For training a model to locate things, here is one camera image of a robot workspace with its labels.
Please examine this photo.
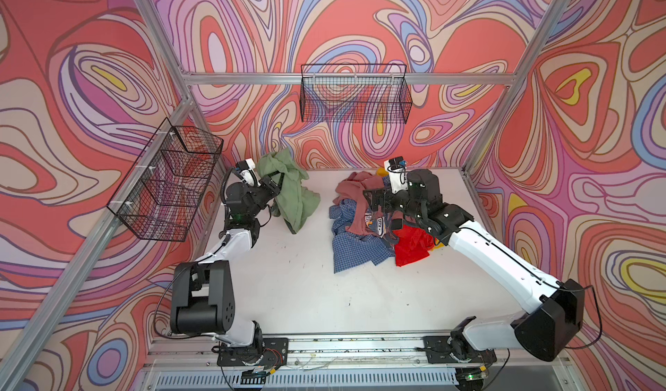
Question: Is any black wire basket wall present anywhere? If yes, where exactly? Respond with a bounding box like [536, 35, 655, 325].
[299, 62, 413, 124]
[107, 119, 224, 242]

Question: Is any aluminium horizontal back bar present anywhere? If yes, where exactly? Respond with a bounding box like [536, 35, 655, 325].
[181, 73, 517, 86]

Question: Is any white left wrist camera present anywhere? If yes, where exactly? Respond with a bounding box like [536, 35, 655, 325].
[236, 159, 259, 187]

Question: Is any dusty pink shirt grey trim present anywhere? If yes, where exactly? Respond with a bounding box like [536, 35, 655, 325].
[329, 172, 390, 238]

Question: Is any aluminium frame post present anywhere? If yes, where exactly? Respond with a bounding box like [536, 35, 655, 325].
[133, 0, 212, 133]
[461, 0, 571, 179]

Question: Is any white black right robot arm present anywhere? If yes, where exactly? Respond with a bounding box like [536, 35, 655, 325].
[364, 169, 586, 363]

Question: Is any aluminium frame post back right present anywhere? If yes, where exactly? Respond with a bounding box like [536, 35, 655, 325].
[461, 0, 571, 179]

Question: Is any light green cloth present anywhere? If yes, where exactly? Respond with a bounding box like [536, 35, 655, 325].
[258, 149, 321, 234]

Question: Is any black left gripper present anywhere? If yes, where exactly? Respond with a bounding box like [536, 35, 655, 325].
[245, 170, 284, 222]

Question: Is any red cloth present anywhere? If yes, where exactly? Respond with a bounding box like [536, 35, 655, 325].
[394, 226, 435, 267]

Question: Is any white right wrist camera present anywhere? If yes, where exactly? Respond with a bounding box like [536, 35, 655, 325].
[384, 156, 408, 193]

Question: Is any aluminium frame post back left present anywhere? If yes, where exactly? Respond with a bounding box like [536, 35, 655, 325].
[133, 0, 212, 133]

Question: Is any black wire basket left wall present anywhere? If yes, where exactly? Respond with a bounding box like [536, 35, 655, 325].
[107, 119, 224, 242]

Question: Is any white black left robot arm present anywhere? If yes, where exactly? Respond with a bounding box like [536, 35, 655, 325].
[170, 172, 284, 353]

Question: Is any blue checked shirt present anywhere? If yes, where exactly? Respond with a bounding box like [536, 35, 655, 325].
[332, 228, 397, 273]

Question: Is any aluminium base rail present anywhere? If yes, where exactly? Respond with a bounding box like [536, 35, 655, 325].
[131, 331, 585, 390]

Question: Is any black wire basket back wall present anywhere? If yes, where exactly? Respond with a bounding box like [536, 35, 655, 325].
[299, 62, 413, 124]

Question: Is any aluminium diagonal left bar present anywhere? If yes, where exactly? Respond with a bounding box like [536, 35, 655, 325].
[1, 97, 195, 390]

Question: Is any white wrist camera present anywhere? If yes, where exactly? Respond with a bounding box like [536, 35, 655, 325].
[236, 159, 259, 187]
[384, 156, 408, 193]

